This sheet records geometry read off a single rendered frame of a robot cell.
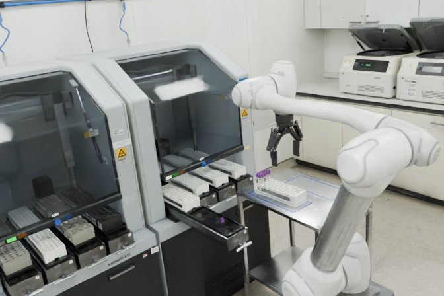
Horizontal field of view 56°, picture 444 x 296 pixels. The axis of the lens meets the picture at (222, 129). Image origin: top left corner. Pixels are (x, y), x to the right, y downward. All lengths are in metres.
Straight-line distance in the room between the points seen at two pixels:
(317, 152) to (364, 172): 3.47
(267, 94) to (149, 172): 0.99
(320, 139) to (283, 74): 2.95
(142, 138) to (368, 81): 2.46
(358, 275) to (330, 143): 2.86
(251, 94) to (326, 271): 0.67
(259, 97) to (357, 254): 0.69
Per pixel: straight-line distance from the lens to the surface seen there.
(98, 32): 3.28
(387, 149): 1.20
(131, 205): 2.29
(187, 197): 2.34
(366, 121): 1.41
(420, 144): 1.31
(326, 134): 4.49
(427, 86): 3.85
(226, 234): 2.05
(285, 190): 2.28
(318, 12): 4.66
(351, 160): 1.17
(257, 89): 1.53
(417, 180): 4.11
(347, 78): 4.20
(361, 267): 1.74
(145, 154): 2.24
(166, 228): 2.34
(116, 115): 2.12
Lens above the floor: 1.88
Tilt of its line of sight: 17 degrees down
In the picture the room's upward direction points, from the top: 6 degrees counter-clockwise
